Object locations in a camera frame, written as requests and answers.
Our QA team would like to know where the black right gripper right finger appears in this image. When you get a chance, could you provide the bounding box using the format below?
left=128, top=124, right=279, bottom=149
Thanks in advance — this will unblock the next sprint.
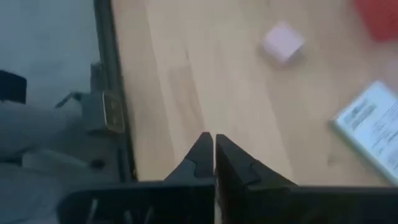
left=216, top=134, right=296, bottom=187

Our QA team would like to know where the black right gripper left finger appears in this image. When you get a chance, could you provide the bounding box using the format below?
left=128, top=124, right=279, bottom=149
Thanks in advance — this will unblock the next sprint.
left=164, top=132, right=215, bottom=185

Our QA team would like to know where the pink white power adapter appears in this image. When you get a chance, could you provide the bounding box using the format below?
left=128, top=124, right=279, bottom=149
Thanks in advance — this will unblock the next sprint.
left=262, top=21, right=305, bottom=65

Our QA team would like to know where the green white acer box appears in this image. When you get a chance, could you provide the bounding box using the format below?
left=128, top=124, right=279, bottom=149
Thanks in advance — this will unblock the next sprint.
left=329, top=80, right=398, bottom=187

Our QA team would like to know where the red plastic basket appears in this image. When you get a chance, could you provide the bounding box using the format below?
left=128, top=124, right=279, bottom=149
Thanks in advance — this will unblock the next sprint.
left=354, top=0, right=398, bottom=42

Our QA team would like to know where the grey metal bracket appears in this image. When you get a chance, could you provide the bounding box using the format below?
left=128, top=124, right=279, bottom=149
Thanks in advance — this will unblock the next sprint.
left=81, top=62, right=126, bottom=134

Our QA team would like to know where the black metal table frame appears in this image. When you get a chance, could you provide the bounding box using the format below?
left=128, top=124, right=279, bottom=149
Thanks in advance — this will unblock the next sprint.
left=93, top=0, right=138, bottom=183

